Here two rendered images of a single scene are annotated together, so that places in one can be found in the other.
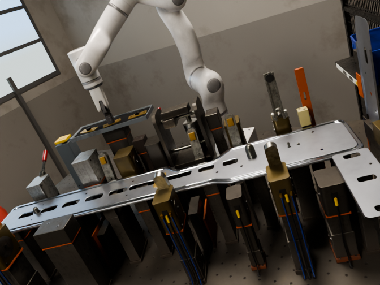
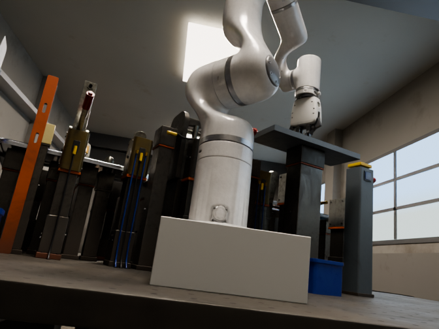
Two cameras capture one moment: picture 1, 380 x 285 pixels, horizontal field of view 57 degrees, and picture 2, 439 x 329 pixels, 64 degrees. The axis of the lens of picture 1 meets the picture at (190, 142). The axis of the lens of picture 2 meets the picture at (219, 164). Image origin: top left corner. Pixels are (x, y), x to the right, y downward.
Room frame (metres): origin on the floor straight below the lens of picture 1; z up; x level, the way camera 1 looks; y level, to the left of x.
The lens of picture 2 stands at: (2.18, -0.66, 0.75)
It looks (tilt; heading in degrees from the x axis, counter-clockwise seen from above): 15 degrees up; 139
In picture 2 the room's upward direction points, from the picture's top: 8 degrees clockwise
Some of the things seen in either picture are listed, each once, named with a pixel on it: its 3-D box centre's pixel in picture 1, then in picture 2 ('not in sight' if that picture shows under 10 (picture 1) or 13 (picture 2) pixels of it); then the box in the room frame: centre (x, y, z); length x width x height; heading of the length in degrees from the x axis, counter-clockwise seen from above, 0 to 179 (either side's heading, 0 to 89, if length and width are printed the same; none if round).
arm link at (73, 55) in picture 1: (83, 64); (307, 76); (1.50, 0.29, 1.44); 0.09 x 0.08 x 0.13; 10
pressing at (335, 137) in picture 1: (155, 183); (200, 192); (1.13, 0.17, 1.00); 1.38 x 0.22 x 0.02; 76
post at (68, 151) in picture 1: (85, 180); (358, 229); (1.58, 0.54, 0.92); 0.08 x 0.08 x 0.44; 76
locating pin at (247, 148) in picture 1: (250, 151); (108, 164); (1.05, -0.18, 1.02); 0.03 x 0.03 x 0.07
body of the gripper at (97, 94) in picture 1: (99, 95); (306, 111); (1.50, 0.29, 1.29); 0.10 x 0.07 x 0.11; 5
